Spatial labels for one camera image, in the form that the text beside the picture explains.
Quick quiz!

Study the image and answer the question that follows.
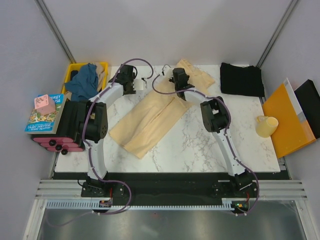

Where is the cream yellow t shirt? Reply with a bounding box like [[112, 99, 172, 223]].
[[109, 59, 215, 159]]

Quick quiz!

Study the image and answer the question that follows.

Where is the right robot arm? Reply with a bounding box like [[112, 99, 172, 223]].
[[169, 67, 250, 178]]

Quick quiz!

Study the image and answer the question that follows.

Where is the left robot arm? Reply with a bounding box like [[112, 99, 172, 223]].
[[78, 64, 138, 197]]

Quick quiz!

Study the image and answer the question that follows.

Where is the beige t shirt in bin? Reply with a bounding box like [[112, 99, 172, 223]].
[[92, 62, 108, 92]]

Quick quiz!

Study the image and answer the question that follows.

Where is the blue t shirt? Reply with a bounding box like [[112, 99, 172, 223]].
[[64, 63, 99, 102]]

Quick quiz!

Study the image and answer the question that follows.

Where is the yellow plastic bin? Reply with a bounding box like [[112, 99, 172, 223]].
[[61, 61, 109, 96]]

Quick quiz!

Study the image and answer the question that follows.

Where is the folded black t shirt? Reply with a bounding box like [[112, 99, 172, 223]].
[[220, 62, 265, 98]]

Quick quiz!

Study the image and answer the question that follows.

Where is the pink black box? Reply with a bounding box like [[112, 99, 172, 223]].
[[30, 101, 85, 155]]

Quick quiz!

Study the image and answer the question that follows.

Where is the pink cube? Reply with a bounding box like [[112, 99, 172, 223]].
[[34, 94, 56, 115]]

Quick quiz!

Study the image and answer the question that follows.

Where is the yellow plastic cup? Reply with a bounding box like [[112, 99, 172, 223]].
[[255, 115, 279, 138]]

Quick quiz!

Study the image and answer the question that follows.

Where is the blue illustrated book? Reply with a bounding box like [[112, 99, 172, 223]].
[[24, 93, 67, 135]]

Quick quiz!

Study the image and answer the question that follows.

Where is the white strip board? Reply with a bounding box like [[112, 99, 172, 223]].
[[283, 78, 306, 123]]

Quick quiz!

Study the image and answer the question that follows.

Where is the orange board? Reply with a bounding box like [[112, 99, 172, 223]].
[[262, 82, 316, 158]]

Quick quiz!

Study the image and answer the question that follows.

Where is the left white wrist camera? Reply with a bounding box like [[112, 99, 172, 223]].
[[133, 78, 148, 91]]

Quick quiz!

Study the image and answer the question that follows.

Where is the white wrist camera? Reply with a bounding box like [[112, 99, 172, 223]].
[[133, 78, 148, 91], [161, 64, 173, 78]]

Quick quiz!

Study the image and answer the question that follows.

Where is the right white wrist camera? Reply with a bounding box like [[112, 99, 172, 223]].
[[161, 64, 173, 78]]

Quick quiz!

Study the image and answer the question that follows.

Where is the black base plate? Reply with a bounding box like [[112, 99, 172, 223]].
[[81, 172, 258, 207]]

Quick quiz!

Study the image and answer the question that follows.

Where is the left corner aluminium post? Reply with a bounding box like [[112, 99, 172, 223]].
[[35, 0, 76, 64]]

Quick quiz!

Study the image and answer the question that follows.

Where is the corner aluminium post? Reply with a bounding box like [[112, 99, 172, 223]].
[[35, 0, 76, 64], [255, 0, 301, 69]]

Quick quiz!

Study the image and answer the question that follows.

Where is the white cable duct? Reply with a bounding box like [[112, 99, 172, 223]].
[[45, 199, 249, 211]]

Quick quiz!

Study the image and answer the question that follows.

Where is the right corner aluminium post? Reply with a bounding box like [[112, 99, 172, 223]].
[[255, 0, 301, 69]]

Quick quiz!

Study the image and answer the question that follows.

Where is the aluminium frame rail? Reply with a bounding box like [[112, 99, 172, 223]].
[[35, 180, 307, 200]]

